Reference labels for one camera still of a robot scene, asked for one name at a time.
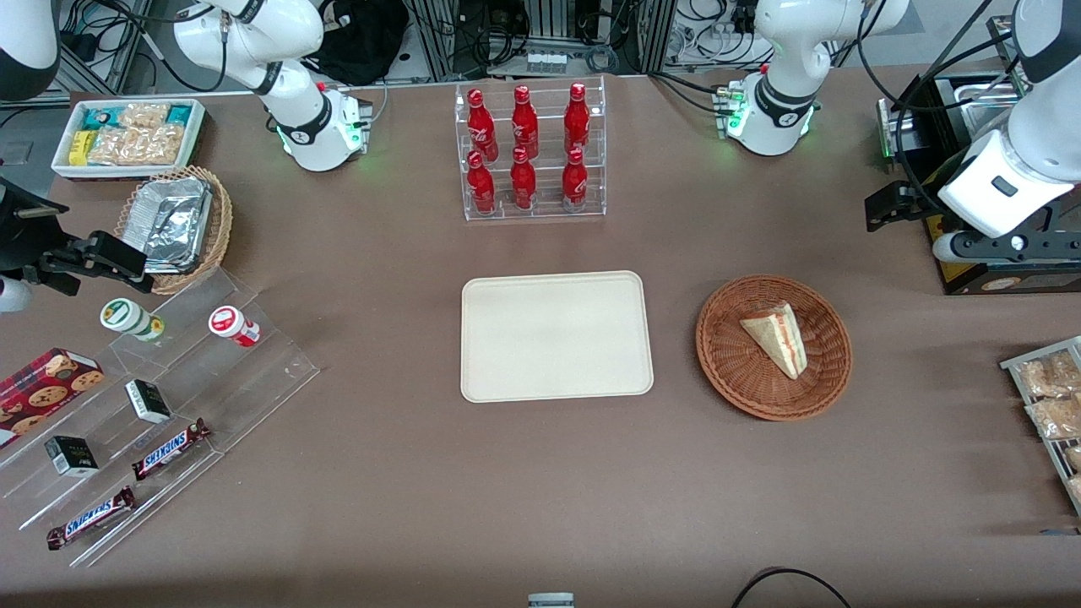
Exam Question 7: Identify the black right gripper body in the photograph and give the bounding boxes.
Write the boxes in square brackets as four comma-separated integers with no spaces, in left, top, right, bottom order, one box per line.
[0,176,70,284]

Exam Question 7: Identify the triangular sandwich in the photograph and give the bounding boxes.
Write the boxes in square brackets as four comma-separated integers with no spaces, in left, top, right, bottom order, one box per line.
[740,302,809,381]

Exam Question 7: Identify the light tan wicker basket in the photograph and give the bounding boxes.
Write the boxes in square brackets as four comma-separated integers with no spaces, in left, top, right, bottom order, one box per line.
[114,166,235,296]

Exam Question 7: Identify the round brown wicker basket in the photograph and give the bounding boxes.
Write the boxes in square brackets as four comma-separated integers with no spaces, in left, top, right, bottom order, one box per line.
[696,274,854,421]

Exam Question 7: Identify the cream rectangular serving tray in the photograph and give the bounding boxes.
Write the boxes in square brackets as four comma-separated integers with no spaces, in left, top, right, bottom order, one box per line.
[460,270,655,404]

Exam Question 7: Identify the aluminium foil container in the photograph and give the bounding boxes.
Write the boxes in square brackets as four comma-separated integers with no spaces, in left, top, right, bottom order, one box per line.
[133,176,215,275]

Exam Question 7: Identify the green lid white bottle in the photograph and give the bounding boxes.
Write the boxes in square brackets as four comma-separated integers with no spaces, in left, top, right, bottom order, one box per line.
[100,298,166,343]

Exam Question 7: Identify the black hot dog warmer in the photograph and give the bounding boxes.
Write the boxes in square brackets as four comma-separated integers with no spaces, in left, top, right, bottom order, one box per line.
[878,59,1081,296]

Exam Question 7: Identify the white rectangular snack bin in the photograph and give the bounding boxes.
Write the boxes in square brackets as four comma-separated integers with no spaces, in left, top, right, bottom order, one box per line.
[51,98,209,182]

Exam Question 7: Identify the steel warmer pan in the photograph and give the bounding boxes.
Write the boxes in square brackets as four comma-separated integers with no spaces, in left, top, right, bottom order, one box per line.
[950,80,1027,140]

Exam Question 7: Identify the large clear biscuit bag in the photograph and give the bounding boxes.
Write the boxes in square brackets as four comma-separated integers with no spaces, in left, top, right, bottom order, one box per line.
[88,124,184,166]

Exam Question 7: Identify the red lid white bottle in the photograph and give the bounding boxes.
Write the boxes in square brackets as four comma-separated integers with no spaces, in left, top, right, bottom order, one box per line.
[209,306,262,349]

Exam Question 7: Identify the red cookie box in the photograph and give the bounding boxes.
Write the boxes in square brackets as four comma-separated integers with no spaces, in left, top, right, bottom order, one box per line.
[0,348,107,450]

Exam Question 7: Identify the small clear biscuit bag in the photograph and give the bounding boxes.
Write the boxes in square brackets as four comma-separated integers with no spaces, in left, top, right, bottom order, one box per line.
[118,103,171,130]

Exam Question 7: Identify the small black box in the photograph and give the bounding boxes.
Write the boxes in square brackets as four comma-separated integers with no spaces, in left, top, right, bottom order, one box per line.
[44,436,100,479]
[125,379,173,425]

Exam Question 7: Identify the clear acrylic stepped display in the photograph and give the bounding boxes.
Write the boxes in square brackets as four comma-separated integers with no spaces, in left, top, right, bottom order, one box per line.
[0,269,321,568]

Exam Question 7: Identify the brown snickers bar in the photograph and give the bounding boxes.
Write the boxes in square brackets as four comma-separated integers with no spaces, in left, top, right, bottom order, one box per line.
[131,418,213,482]
[46,486,137,551]

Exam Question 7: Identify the red cola bottle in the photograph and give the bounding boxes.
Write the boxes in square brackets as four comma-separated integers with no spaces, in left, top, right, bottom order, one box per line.
[467,88,499,161]
[511,84,540,160]
[563,82,591,157]
[467,150,497,215]
[561,148,589,213]
[509,146,538,211]

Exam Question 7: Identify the black bag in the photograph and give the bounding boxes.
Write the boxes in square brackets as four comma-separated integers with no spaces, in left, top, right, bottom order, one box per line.
[308,0,411,86]

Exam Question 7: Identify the clear acrylic bottle rack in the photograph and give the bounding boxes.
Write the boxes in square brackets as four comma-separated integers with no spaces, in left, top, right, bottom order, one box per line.
[454,76,607,222]

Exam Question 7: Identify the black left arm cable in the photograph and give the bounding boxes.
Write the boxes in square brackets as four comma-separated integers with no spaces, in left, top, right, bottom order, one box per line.
[855,0,1019,216]

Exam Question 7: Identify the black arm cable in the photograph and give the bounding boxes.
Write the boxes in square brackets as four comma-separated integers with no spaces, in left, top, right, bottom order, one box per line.
[139,0,233,94]
[855,0,1019,216]

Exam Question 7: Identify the grey wire rack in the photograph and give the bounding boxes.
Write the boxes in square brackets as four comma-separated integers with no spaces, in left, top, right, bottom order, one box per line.
[1000,336,1081,518]

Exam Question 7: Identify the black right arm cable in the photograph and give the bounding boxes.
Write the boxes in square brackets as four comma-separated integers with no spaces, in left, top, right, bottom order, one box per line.
[139,0,233,94]

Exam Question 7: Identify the aluminium frame rack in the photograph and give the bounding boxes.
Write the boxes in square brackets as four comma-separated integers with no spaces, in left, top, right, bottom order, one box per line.
[405,0,681,79]

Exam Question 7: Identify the black table cable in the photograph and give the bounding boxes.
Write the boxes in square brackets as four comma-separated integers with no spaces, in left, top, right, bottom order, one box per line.
[731,567,854,608]

